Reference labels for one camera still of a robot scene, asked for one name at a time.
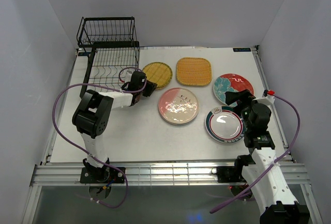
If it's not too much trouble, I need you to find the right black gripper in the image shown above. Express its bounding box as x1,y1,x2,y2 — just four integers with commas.
225,89,258,131

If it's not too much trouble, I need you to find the green-rimmed round bamboo plate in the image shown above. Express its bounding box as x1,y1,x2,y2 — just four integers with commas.
142,62,173,90

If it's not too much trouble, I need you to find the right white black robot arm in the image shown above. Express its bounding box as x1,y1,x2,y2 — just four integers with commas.
225,89,310,223

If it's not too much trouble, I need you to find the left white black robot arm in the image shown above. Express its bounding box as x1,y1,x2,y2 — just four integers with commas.
72,70,157,183

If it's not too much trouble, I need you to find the red and teal floral plate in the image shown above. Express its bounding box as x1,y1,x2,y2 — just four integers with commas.
213,73,254,104

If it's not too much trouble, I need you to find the white plate with green rim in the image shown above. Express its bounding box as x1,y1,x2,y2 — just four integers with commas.
205,106,245,144

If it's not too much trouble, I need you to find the pink and cream ceramic plate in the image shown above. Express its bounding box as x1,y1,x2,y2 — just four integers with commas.
158,87,200,125

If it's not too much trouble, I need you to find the orange square woven tray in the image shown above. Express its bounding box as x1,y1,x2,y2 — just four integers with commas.
176,57,212,86

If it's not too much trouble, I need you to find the blue table label sticker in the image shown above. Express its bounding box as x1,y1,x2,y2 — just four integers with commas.
233,48,251,52

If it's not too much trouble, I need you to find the black wire dish rack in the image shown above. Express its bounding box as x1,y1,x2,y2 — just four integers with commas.
77,17,140,97

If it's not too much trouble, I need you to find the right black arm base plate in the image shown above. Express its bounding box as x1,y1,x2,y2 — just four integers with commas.
210,166,247,183

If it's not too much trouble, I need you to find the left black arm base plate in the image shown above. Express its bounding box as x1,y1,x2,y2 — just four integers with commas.
80,167,126,184

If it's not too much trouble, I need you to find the aluminium frame rail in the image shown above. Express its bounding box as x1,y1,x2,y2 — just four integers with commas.
30,163,311,187

